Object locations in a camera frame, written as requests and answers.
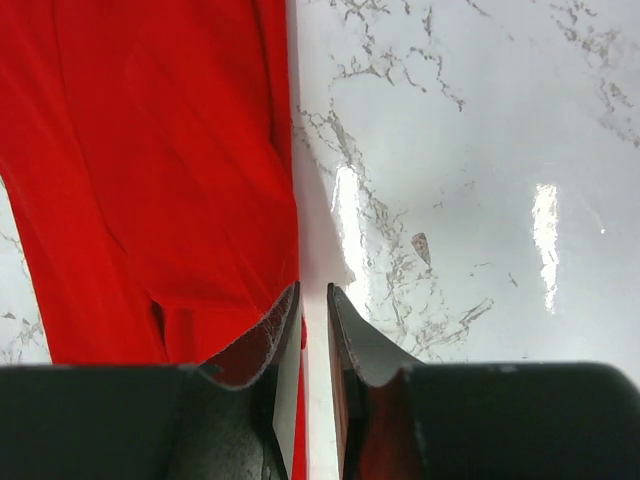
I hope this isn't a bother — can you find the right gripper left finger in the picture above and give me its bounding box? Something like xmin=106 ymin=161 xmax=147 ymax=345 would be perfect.
xmin=184 ymin=282 xmax=302 ymax=479

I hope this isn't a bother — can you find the red t shirt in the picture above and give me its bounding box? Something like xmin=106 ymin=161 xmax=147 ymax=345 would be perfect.
xmin=1 ymin=1 xmax=300 ymax=479

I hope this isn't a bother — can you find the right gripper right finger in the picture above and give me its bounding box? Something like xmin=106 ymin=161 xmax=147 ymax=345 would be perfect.
xmin=327 ymin=283 xmax=420 ymax=479

